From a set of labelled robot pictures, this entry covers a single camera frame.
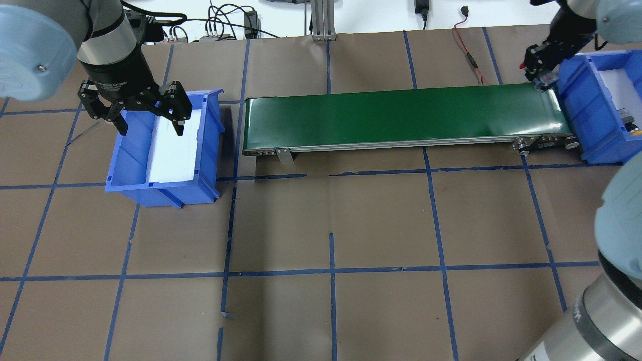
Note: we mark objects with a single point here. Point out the green conveyor belt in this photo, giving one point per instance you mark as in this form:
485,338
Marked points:
529,119

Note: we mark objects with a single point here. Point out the black power adapter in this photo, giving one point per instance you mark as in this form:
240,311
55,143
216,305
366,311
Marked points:
251,24

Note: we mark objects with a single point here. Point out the yellow push button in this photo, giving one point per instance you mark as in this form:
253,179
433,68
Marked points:
629,123

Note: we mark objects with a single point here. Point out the blue source bin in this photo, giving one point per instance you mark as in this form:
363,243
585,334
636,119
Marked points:
127,173

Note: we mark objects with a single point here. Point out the aluminium frame post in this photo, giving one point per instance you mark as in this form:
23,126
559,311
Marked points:
323,20

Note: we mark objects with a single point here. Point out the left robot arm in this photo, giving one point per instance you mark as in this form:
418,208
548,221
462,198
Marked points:
42,41

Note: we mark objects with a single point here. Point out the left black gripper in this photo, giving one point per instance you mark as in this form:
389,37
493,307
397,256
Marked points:
116,76

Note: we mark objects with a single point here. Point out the white foam pad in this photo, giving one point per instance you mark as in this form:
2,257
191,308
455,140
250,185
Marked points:
172,158

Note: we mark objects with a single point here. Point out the blue destination bin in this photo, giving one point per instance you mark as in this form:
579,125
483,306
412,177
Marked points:
591,112

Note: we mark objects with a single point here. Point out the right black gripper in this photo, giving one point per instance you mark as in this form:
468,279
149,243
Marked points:
557,46

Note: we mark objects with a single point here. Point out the white foam pad destination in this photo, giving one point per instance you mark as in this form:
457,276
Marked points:
623,92

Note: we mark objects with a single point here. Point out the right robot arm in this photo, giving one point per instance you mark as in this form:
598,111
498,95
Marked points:
604,321

